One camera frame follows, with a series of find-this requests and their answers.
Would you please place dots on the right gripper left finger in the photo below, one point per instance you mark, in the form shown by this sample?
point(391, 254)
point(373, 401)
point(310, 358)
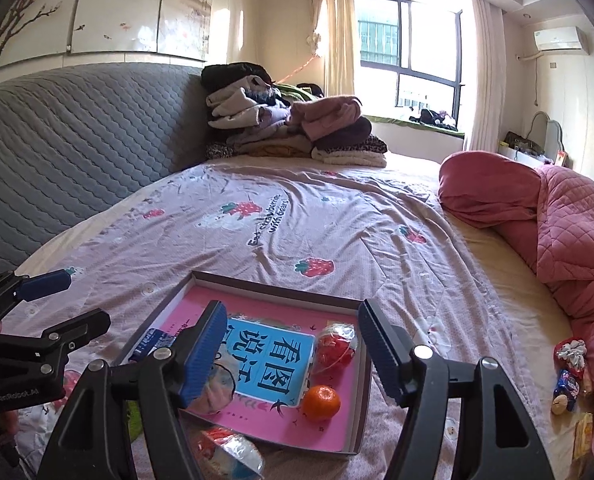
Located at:
point(91, 437)

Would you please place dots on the shallow grey cardboard box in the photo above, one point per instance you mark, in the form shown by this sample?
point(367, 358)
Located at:
point(257, 359)

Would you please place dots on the pink quilted duvet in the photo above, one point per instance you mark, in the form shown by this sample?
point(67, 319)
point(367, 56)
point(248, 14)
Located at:
point(545, 214)

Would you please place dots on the pile of folded clothes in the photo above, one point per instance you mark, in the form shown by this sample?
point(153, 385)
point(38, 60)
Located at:
point(250, 114)

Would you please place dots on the white right curtain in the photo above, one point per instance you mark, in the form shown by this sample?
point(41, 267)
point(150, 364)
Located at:
point(491, 77)

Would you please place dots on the pink and blue book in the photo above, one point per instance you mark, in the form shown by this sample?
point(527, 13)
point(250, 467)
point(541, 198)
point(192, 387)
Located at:
point(267, 359)

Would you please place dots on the grey quilted headboard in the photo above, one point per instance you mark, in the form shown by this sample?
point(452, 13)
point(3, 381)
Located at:
point(77, 140)

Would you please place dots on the blue snack packet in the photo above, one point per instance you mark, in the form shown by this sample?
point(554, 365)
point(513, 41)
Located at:
point(153, 339)

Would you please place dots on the orange mandarin in box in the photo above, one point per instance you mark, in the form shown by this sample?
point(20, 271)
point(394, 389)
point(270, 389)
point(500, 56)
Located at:
point(320, 403)

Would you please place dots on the blue red foil egg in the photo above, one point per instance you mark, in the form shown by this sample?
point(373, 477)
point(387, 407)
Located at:
point(224, 454)

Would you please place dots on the black framed window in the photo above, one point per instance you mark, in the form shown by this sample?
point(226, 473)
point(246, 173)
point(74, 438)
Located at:
point(410, 58)

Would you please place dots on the cream chiffon scrunchie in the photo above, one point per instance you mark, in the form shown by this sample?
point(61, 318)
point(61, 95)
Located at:
point(220, 386)

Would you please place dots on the blossom wall painting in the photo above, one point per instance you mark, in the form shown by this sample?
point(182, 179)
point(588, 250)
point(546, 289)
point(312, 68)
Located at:
point(36, 28)

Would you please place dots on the person's left hand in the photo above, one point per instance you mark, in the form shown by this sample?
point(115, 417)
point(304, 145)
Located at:
point(9, 421)

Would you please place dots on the yellow snack packet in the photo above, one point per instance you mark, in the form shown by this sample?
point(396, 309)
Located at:
point(583, 435)

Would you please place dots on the beige left curtain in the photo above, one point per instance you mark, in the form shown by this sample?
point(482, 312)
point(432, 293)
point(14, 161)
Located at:
point(332, 38)

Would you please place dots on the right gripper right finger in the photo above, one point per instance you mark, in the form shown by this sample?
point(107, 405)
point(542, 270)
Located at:
point(496, 438)

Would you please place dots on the white air conditioner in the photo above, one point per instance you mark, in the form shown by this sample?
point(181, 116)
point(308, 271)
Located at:
point(569, 39)

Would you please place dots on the small toy figures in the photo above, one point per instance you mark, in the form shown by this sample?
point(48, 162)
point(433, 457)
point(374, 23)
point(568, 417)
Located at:
point(573, 375)

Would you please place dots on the pink strawberry bed sheet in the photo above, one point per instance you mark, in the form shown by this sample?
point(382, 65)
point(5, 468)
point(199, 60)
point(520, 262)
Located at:
point(355, 233)

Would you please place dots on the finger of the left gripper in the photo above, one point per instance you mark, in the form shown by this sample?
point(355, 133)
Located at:
point(16, 288)
point(67, 332)

